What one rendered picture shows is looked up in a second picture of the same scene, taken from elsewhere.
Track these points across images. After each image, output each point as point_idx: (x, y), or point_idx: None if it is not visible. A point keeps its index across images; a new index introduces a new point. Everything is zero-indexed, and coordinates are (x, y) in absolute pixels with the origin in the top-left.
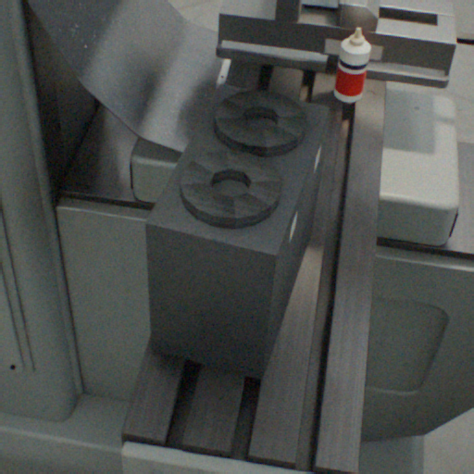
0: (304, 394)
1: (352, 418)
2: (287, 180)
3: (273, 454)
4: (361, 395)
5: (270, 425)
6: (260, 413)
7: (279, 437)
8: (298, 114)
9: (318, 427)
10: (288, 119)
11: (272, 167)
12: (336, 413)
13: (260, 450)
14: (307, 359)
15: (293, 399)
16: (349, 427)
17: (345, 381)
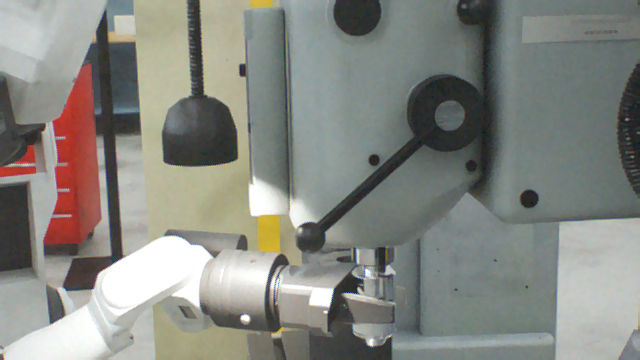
0: (285, 347)
1: (254, 345)
2: (318, 255)
3: (293, 331)
4: (251, 352)
5: (299, 337)
6: (307, 339)
7: (293, 335)
8: (325, 263)
9: (272, 341)
10: (330, 260)
11: (327, 247)
12: (264, 345)
13: (301, 331)
14: (288, 357)
15: (291, 345)
16: (255, 343)
17: (262, 354)
